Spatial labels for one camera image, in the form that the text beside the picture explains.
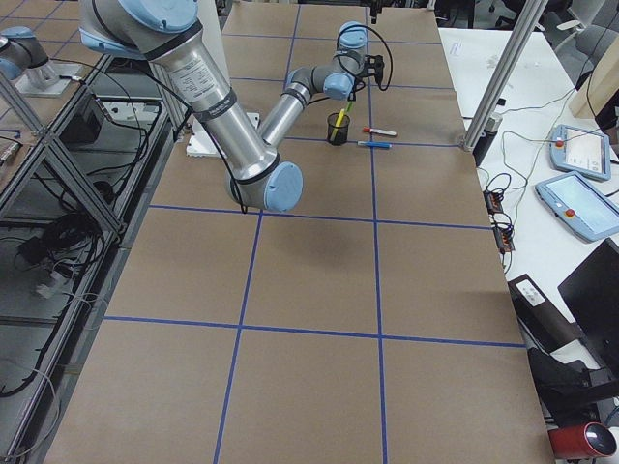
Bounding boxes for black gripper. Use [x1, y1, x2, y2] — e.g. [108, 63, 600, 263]
[347, 87, 363, 102]

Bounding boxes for red capped white marker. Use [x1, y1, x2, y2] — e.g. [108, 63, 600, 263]
[362, 127, 398, 137]

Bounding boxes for blue marker pen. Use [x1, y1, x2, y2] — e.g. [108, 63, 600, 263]
[357, 140, 393, 150]

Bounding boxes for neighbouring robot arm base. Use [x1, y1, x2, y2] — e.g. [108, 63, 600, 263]
[1, 26, 81, 98]

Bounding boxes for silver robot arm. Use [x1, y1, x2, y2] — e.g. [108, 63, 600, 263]
[79, 1, 369, 212]

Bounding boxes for black mesh pen cup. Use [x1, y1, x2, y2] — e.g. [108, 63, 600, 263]
[327, 112, 349, 146]

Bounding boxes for orange usb hub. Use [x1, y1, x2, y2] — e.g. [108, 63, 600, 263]
[483, 190, 504, 215]

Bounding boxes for far teach pendant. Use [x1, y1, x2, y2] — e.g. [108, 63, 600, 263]
[549, 124, 611, 182]

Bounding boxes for teach pendant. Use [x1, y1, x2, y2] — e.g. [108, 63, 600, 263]
[549, 124, 611, 182]
[535, 172, 618, 243]

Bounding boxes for brown paper table mat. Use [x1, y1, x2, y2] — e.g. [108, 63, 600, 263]
[45, 9, 552, 463]

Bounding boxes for near teach pendant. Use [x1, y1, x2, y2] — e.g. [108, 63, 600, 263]
[535, 172, 618, 243]

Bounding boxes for black monitor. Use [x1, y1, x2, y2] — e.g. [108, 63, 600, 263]
[558, 239, 618, 376]

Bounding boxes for red cylinder speaker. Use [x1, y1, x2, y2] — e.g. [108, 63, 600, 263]
[547, 422, 618, 459]

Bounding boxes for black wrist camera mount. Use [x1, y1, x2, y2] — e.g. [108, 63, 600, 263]
[364, 55, 385, 88]

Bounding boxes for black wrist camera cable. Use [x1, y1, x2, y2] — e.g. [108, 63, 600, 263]
[336, 24, 394, 93]

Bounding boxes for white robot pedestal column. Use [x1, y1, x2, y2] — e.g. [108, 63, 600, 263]
[187, 1, 262, 166]

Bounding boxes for aluminium frame post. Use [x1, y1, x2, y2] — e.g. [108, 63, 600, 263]
[460, 0, 548, 152]

